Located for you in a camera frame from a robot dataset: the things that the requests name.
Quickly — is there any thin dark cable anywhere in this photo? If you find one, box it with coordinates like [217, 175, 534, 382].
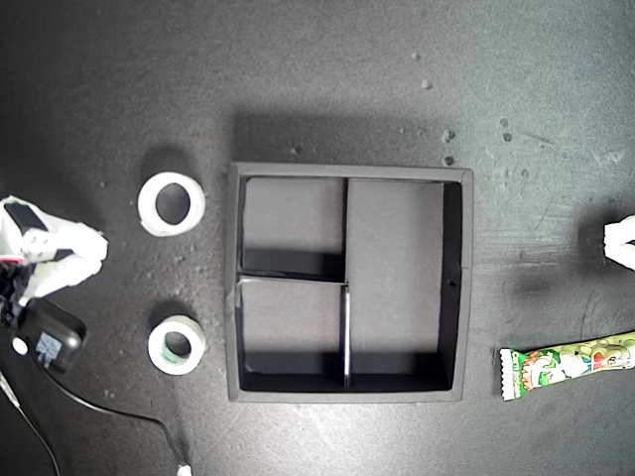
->
[0, 369, 62, 476]

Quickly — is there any black camera box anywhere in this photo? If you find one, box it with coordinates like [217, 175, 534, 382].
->
[10, 298, 88, 376]

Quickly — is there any black camera cable white plug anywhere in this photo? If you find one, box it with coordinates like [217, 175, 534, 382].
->
[62, 384, 193, 476]

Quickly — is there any large white tape roll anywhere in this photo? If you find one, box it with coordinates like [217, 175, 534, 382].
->
[137, 171, 207, 237]

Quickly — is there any small white tape roll green core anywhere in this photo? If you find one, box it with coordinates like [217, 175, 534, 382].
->
[147, 316, 207, 377]

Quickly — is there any black tray with wells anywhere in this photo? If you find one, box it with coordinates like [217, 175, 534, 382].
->
[225, 162, 475, 404]

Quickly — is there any green printed snack bar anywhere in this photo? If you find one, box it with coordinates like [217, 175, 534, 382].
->
[498, 332, 635, 402]

